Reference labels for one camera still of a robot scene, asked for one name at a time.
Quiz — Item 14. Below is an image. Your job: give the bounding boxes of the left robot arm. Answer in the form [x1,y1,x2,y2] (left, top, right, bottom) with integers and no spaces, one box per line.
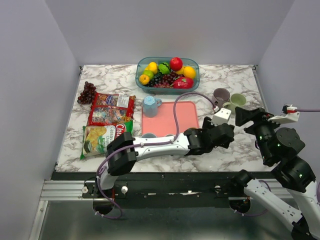
[93,117,235,198]

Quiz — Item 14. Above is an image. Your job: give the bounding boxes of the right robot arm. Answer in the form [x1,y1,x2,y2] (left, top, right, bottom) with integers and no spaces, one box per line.
[230,107,320,240]

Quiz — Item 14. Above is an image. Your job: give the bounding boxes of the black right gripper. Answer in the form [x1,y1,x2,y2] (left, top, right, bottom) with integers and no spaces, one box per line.
[234,105,286,162]

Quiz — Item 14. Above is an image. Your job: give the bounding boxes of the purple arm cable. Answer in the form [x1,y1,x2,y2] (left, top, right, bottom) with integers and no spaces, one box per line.
[233,107,320,217]
[96,91,218,220]

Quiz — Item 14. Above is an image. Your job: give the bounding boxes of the dark grapes in container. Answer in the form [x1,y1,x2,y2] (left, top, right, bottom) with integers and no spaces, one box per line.
[146,72,179,88]

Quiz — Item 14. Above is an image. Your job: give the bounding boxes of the green ceramic mug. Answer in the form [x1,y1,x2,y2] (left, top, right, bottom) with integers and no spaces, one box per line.
[222,93,247,114]

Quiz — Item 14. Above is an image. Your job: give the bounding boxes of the Chuba cassava chips bag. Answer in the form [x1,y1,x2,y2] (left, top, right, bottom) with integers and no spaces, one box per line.
[80,120,133,160]

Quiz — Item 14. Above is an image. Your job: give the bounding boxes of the red toy apple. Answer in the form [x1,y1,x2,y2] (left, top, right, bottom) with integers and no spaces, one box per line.
[169,57,183,72]

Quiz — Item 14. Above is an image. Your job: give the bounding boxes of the green toy watermelon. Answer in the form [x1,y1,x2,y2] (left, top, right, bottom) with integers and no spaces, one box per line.
[158,62,171,75]

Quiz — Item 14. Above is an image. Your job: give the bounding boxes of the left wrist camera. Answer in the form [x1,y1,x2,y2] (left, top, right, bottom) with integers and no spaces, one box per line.
[211,108,232,126]

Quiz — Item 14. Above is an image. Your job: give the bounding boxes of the light blue faceted mug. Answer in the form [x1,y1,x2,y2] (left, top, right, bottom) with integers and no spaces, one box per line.
[142,95,162,118]

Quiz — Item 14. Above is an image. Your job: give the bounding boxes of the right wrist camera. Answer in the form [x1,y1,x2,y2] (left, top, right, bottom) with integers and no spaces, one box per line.
[268,104,300,125]

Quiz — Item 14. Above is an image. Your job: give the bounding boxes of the yellow toy lemon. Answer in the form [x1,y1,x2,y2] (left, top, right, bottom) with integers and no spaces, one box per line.
[145,61,158,75]

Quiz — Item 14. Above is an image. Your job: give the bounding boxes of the teal plastic fruit container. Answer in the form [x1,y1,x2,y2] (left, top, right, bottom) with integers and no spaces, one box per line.
[135,57,200,95]

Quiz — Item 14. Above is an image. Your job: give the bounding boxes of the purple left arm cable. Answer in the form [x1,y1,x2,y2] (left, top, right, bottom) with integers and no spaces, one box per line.
[96,91,218,220]

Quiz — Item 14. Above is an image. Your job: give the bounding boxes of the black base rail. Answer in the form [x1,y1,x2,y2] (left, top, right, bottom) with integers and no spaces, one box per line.
[51,171,283,210]

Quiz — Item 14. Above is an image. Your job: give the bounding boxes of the small orange toy fruit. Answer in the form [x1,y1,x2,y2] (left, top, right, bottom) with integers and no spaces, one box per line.
[139,74,150,86]

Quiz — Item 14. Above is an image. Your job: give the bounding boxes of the red grape bunch on table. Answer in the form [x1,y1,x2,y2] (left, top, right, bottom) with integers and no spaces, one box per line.
[77,81,97,105]

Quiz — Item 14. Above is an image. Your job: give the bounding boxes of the green toy lime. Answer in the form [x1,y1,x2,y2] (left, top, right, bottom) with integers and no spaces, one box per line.
[143,69,154,80]

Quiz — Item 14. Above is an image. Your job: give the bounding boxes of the pink plastic tray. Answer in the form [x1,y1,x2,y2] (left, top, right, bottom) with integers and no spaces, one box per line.
[141,101,199,137]

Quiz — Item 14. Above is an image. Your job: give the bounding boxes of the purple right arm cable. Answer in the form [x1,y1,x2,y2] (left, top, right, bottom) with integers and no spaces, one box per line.
[233,107,320,217]

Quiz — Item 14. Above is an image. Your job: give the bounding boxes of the colourful candy bag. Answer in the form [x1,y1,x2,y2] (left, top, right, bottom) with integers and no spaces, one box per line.
[87,93,136,126]

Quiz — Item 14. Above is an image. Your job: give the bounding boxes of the grey ceramic mug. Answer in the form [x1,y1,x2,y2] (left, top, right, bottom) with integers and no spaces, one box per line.
[141,133,157,138]

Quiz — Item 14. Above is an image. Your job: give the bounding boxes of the red toy dragon fruit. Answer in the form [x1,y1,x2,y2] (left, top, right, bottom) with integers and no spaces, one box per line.
[172,77,194,89]

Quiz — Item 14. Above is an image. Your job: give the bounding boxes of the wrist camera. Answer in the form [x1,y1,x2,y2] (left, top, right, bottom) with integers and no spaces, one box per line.
[211,108,232,126]
[268,104,300,125]

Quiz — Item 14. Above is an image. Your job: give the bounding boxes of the purple ceramic mug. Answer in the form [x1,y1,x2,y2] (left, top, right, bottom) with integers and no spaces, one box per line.
[211,88,230,109]

